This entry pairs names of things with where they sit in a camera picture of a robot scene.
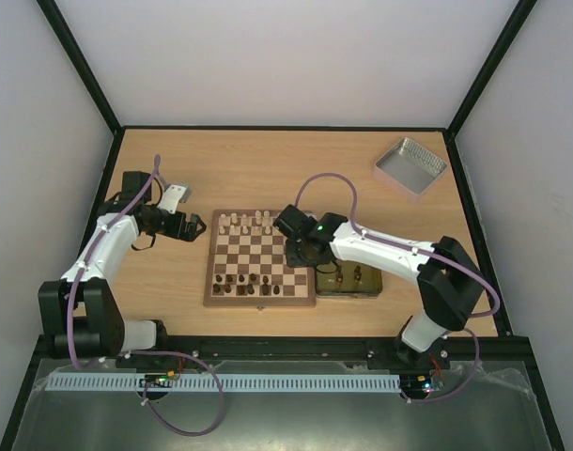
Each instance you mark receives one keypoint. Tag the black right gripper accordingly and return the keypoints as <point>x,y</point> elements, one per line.
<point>287,222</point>

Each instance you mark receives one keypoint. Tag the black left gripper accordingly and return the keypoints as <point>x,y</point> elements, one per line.
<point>189,234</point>

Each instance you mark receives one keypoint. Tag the gold tin box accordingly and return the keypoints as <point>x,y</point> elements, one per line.
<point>348,279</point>

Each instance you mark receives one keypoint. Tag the wooden chess board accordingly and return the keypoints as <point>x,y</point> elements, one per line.
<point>259,254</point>

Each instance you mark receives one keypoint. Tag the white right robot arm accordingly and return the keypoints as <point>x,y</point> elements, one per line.
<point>451,287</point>

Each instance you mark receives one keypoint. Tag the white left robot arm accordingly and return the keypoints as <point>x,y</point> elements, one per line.
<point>79,314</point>

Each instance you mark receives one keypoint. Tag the silver tin lid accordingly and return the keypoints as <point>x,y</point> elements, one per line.
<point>409,169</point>

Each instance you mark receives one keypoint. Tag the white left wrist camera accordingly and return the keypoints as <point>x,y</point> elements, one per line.
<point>173,196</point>

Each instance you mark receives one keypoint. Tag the white slotted cable duct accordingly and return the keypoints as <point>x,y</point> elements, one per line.
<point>230,383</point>

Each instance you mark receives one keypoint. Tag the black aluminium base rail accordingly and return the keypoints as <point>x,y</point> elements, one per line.
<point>378,353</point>

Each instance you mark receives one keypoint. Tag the black frame post left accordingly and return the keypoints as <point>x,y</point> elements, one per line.
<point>70,45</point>

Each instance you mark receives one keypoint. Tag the black frame post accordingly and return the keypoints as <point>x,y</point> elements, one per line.
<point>499,49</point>
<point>70,45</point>

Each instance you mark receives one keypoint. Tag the black frame post right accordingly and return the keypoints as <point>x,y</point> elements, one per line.
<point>499,49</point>

